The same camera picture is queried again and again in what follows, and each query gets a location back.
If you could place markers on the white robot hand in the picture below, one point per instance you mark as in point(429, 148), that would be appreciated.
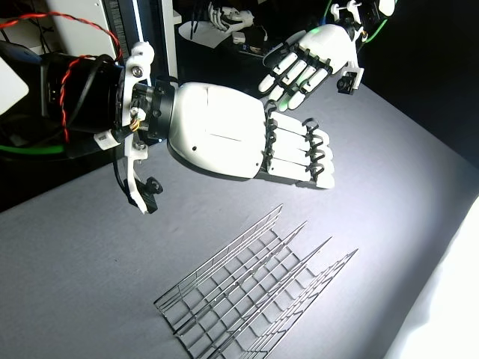
point(217, 127)
point(329, 45)

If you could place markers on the white robot body column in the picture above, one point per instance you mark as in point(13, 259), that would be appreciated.
point(86, 30)

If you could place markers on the white paper sheet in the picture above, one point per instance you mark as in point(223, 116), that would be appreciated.
point(202, 35)

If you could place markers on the spare white robot hand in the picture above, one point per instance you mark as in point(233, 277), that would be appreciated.
point(239, 18)

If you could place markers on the small white box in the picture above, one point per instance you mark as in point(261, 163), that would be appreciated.
point(238, 37)

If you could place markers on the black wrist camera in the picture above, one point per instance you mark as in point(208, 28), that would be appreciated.
point(151, 187)
point(344, 84)

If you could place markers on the black device with blue light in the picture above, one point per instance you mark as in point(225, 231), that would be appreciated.
point(254, 50)

